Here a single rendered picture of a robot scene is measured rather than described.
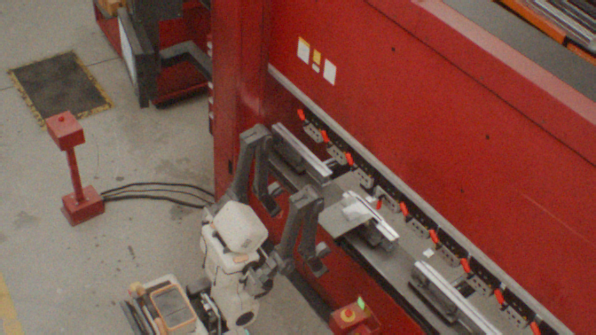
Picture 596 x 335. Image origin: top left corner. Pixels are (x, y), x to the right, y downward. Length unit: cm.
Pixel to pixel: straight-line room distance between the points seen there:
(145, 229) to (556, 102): 314
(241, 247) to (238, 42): 114
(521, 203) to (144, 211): 292
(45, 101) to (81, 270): 174
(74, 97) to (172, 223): 158
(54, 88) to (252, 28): 273
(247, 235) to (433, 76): 104
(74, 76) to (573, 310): 449
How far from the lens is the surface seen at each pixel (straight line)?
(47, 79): 622
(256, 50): 384
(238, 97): 394
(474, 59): 272
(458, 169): 302
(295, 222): 295
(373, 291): 379
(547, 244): 288
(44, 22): 695
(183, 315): 340
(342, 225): 364
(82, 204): 497
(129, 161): 538
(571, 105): 253
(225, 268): 316
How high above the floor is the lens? 374
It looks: 45 degrees down
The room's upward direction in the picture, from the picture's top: 6 degrees clockwise
